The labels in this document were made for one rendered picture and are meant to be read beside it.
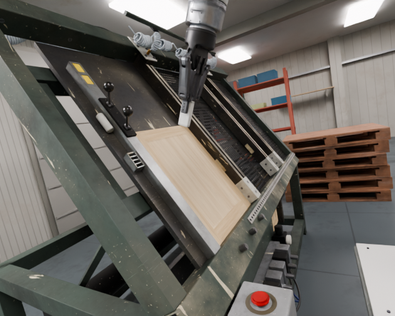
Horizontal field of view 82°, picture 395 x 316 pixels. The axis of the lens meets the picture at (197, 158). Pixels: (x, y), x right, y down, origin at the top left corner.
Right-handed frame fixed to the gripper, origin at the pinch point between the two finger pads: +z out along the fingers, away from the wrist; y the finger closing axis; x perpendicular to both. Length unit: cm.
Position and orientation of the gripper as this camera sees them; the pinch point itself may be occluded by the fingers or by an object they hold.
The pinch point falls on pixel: (185, 113)
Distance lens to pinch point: 62.7
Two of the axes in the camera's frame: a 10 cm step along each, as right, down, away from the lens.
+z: -2.1, 9.2, 3.2
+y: -4.6, 1.9, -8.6
